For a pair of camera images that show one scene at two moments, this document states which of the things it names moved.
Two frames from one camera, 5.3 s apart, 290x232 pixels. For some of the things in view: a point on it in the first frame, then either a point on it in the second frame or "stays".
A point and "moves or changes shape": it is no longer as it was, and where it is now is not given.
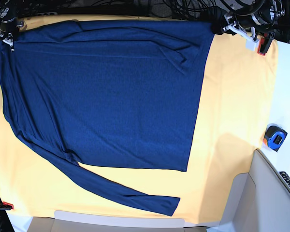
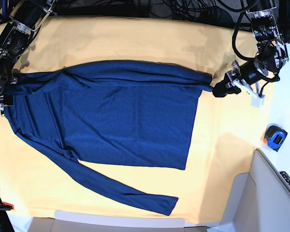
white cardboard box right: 260,200 stays
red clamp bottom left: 4,206 stays
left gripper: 7,28 to 1,84
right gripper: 219,23 to 249,71
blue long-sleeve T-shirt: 122,94 moves or changes shape
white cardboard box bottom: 70,221 stays
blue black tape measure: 275,137 stays
